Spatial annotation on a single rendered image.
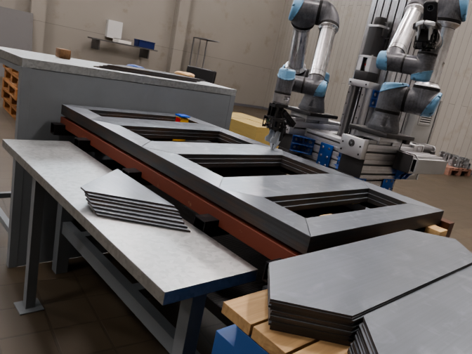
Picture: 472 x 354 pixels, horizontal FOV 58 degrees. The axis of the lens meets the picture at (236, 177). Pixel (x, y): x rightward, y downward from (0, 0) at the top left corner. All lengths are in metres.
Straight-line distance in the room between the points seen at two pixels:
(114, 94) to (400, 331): 1.94
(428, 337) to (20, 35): 10.58
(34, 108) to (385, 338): 1.89
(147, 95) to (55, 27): 9.06
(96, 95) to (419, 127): 1.75
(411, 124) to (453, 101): 7.79
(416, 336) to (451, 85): 9.75
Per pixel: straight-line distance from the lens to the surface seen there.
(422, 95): 2.10
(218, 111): 2.78
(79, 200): 1.29
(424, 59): 1.87
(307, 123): 2.41
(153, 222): 1.17
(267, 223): 1.08
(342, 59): 12.30
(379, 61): 1.90
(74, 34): 11.54
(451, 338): 0.81
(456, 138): 10.20
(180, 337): 1.07
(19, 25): 10.96
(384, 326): 0.76
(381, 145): 2.10
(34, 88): 2.23
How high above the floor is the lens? 1.20
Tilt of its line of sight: 14 degrees down
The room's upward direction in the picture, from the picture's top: 11 degrees clockwise
